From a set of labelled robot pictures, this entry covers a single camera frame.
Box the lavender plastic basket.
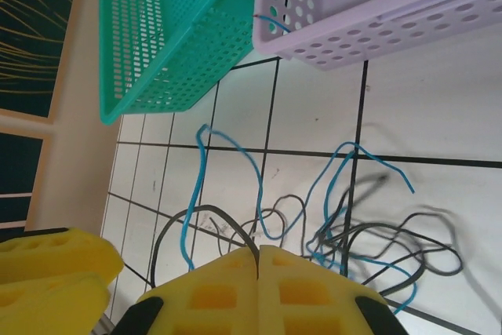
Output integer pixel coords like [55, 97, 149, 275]
[253, 0, 502, 72]

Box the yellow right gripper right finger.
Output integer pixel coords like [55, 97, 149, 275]
[259, 244, 407, 335]

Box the thin black wire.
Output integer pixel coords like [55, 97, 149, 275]
[325, 205, 464, 297]
[340, 172, 391, 236]
[150, 203, 260, 289]
[216, 193, 307, 262]

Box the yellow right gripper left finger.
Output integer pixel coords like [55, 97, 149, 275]
[117, 245, 260, 335]

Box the teal plastic basket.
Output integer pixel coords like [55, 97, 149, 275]
[98, 0, 256, 126]

